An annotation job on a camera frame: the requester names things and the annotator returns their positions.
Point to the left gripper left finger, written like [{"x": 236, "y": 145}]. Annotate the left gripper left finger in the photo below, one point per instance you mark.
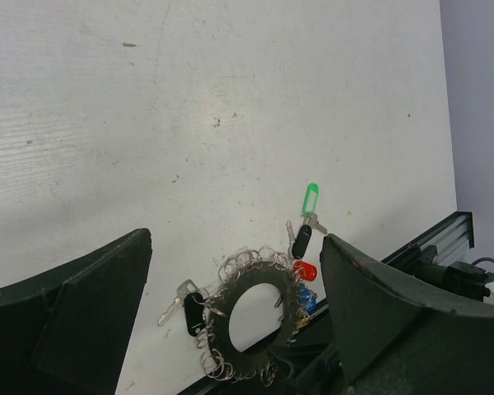
[{"x": 66, "y": 330}]

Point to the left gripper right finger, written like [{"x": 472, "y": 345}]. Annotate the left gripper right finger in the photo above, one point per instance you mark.
[{"x": 396, "y": 334}]

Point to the red tagged key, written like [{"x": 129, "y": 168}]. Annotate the red tagged key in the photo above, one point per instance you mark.
[{"x": 305, "y": 271}]

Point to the black tagged key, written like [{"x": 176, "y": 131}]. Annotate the black tagged key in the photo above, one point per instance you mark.
[
  {"x": 298, "y": 243},
  {"x": 189, "y": 298}
]

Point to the green tagged key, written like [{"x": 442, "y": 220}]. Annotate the green tagged key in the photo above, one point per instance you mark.
[{"x": 309, "y": 208}]

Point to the metal disc with keyrings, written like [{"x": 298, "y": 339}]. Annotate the metal disc with keyrings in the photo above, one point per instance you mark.
[{"x": 254, "y": 306}]

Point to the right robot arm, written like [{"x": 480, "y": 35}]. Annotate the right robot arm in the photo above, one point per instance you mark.
[{"x": 460, "y": 278}]

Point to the yellow tagged key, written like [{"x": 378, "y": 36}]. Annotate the yellow tagged key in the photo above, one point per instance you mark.
[{"x": 301, "y": 323}]

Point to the blue tagged key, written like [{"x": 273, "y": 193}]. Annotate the blue tagged key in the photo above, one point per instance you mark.
[{"x": 307, "y": 299}]

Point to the aluminium rail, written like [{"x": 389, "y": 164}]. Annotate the aluminium rail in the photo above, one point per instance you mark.
[{"x": 444, "y": 243}]

